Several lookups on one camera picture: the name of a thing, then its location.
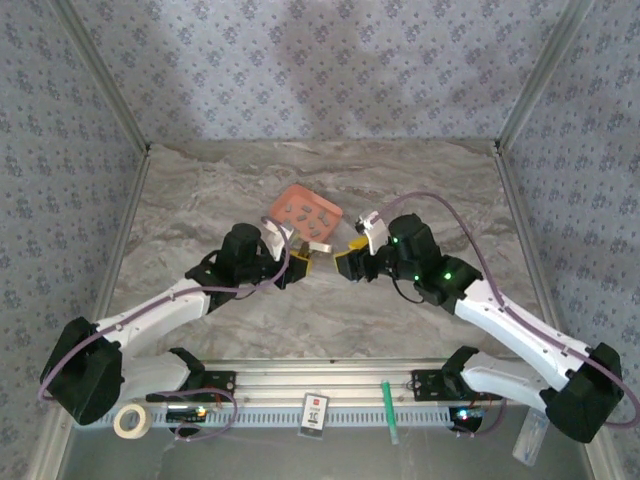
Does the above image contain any orange plastic tray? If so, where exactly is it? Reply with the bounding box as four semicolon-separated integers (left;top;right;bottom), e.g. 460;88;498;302
268;183;345;246

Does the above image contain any white card with red logo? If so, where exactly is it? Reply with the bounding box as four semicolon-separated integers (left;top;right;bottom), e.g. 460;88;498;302
297;392;330;442

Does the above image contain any green marker pen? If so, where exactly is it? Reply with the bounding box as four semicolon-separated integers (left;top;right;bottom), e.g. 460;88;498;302
380;379;402;446

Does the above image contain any circuit board with lights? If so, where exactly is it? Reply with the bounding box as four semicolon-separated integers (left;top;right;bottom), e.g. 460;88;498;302
449;406;489;424
166;405;209;424

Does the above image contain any grey metal panel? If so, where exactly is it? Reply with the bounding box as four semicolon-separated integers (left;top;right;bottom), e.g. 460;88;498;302
54;405;599;480

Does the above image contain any masking tape roll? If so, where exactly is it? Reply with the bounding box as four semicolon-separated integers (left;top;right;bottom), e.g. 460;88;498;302
112;403;153;441

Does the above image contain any clear plastic bag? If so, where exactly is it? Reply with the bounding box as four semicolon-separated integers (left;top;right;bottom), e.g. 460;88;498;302
511;407;551;467

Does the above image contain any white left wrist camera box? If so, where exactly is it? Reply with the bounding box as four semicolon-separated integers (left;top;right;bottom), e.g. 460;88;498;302
260;215;296;261

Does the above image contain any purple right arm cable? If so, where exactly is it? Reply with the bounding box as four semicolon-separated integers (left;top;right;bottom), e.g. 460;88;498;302
372;191;640;440

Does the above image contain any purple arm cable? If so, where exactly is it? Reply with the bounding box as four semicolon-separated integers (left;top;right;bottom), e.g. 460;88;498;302
372;191;640;440
38;224;294;442

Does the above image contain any aluminium cross rail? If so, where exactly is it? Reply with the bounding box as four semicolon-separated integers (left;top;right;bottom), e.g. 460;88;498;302
52;357;599;407

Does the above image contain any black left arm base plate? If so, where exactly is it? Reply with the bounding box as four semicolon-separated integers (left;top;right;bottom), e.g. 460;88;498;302
144;369;238;404

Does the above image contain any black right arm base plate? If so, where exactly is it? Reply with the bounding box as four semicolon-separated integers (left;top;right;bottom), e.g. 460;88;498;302
410;368;504;403

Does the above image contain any grey slotted cable duct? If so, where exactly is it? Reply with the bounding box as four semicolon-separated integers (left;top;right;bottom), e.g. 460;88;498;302
73;406;452;429

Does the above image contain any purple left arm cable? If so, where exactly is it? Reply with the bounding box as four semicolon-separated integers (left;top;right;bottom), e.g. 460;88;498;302
38;224;294;442

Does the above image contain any aluminium frame post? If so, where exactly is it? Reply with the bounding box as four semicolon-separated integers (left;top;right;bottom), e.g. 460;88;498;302
496;0;597;151
49;0;153;154

